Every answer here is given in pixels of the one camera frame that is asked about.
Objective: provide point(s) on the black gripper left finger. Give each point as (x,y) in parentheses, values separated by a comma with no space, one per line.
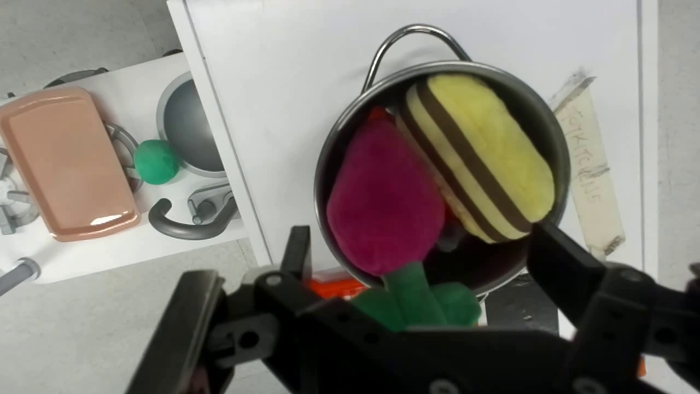
(177,330)

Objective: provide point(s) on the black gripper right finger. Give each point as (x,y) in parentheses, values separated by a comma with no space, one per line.
(570,269)

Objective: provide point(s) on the pink plush toy green leaves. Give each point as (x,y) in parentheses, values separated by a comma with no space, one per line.
(384,205)

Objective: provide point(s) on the dark grey toy faucet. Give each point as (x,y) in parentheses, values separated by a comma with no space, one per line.
(182,228)

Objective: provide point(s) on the yellow plush sandwich toy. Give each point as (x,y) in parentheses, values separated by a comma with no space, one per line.
(489,146)

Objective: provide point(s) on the green toy ball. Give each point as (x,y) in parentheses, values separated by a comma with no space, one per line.
(155,161)

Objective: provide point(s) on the white toy kitchen cabinet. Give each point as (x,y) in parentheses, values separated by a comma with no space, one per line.
(292,73)

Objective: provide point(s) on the beige tape strip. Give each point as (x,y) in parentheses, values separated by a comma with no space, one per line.
(592,168)

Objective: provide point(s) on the orange plastic tray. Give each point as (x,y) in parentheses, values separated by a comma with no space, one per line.
(67,161)

